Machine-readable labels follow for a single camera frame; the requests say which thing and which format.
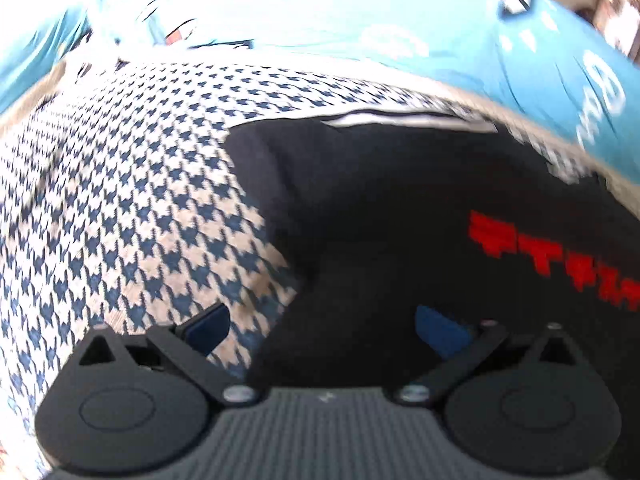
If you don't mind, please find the houndstooth mattress cover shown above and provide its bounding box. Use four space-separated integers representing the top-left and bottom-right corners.
0 57 640 480

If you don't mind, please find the blue printed bed sheet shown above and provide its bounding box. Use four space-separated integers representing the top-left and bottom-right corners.
0 0 640 148

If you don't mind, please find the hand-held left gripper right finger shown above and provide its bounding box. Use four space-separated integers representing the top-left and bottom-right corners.
395 304 583 407

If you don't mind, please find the black shirt with white stripes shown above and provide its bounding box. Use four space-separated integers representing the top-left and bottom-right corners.
222 110 640 480

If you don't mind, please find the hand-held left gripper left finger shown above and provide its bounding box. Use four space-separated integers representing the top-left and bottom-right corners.
67 302 261 407

